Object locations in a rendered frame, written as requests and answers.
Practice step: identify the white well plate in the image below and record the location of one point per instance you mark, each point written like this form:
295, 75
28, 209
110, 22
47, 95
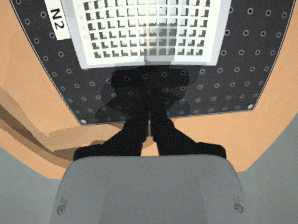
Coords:
120, 17

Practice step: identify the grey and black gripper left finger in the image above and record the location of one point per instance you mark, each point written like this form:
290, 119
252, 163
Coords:
124, 143

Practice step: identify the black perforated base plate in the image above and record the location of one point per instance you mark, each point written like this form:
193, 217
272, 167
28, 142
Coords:
252, 41

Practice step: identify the white label with n2 text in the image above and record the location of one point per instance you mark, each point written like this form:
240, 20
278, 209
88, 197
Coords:
58, 19

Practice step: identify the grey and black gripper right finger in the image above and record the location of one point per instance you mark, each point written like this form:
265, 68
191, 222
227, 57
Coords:
173, 141

